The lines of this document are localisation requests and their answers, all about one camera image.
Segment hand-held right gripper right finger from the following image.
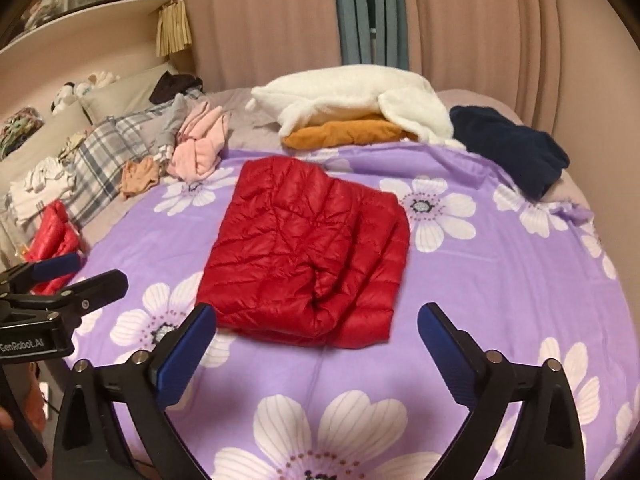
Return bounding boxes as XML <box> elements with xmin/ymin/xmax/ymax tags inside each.
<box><xmin>417</xmin><ymin>302</ymin><xmax>586</xmax><ymax>480</ymax></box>

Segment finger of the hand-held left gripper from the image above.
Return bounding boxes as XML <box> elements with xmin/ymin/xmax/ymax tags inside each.
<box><xmin>0</xmin><ymin>254</ymin><xmax>82</xmax><ymax>295</ymax></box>
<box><xmin>0</xmin><ymin>269</ymin><xmax>130</xmax><ymax>317</ymax></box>

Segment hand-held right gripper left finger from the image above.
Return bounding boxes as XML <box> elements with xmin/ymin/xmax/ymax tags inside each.
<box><xmin>51</xmin><ymin>302</ymin><xmax>217</xmax><ymax>480</ymax></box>

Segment large red puffer jacket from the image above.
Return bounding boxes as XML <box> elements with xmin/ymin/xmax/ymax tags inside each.
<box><xmin>196</xmin><ymin>156</ymin><xmax>412</xmax><ymax>351</ymax></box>

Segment small folded red puffer jacket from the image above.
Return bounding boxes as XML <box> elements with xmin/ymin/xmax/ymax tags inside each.
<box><xmin>24</xmin><ymin>200</ymin><xmax>83</xmax><ymax>296</ymax></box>

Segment white printed garment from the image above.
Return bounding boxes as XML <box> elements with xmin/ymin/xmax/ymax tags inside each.
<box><xmin>7</xmin><ymin>157</ymin><xmax>76</xmax><ymax>226</ymax></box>

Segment purple floral blanket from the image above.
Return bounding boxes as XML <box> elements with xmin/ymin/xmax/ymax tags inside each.
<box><xmin>65</xmin><ymin>142</ymin><xmax>633</xmax><ymax>480</ymax></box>

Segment grey plaid cloth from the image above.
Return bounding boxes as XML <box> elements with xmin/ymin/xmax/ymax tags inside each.
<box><xmin>60</xmin><ymin>112</ymin><xmax>176</xmax><ymax>226</ymax></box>

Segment small tan garment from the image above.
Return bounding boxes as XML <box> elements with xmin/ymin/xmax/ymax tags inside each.
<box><xmin>120</xmin><ymin>156</ymin><xmax>161</xmax><ymax>198</ymax></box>

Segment printed beige pillow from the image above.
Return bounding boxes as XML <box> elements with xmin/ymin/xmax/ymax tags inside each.
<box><xmin>0</xmin><ymin>102</ymin><xmax>93</xmax><ymax>176</ymax></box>

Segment green patterned cushion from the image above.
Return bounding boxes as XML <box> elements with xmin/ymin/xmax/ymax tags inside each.
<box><xmin>0</xmin><ymin>106</ymin><xmax>46</xmax><ymax>160</ymax></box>

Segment black and white plush toy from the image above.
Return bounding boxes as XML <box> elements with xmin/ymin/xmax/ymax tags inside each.
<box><xmin>50</xmin><ymin>82</ymin><xmax>88</xmax><ymax>113</ymax></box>

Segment grey garment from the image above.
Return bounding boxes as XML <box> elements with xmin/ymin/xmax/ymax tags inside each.
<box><xmin>140</xmin><ymin>92</ymin><xmax>189</xmax><ymax>161</ymax></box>

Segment pink garment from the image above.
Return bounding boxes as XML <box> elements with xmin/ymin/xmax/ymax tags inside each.
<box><xmin>166</xmin><ymin>101</ymin><xmax>232</xmax><ymax>183</ymax></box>

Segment cream plush toy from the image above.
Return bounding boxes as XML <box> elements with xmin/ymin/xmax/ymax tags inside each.
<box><xmin>75</xmin><ymin>72</ymin><xmax>121</xmax><ymax>96</ymax></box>

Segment plain beige pillow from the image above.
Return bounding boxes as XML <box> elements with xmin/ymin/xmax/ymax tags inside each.
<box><xmin>80</xmin><ymin>62</ymin><xmax>178</xmax><ymax>123</ymax></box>

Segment navy blue garment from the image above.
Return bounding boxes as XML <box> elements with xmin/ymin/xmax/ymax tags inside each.
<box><xmin>449</xmin><ymin>105</ymin><xmax>571</xmax><ymax>201</ymax></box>

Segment dark brown garment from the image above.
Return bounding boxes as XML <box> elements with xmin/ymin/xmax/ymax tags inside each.
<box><xmin>151</xmin><ymin>72</ymin><xmax>203</xmax><ymax>105</ymax></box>

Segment mustard orange garment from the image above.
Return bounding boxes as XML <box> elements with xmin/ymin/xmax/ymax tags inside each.
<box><xmin>281</xmin><ymin>112</ymin><xmax>421</xmax><ymax>151</ymax></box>

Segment tan hanging tassel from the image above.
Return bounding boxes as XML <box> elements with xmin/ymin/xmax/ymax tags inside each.
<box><xmin>156</xmin><ymin>0</ymin><xmax>193</xmax><ymax>58</ymax></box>

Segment white fleece garment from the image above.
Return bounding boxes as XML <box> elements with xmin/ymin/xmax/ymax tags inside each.
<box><xmin>245</xmin><ymin>65</ymin><xmax>466</xmax><ymax>150</ymax></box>

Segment pink curtain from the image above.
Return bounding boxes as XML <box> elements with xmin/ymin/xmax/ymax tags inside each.
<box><xmin>170</xmin><ymin>0</ymin><xmax>346</xmax><ymax>93</ymax></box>
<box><xmin>400</xmin><ymin>0</ymin><xmax>636</xmax><ymax>126</ymax></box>

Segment teal curtain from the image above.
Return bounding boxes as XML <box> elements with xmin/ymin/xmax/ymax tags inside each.
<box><xmin>331</xmin><ymin>0</ymin><xmax>411</xmax><ymax>68</ymax></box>

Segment white wall shelf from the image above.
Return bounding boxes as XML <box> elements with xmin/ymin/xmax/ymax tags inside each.
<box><xmin>0</xmin><ymin>0</ymin><xmax>176</xmax><ymax>56</ymax></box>

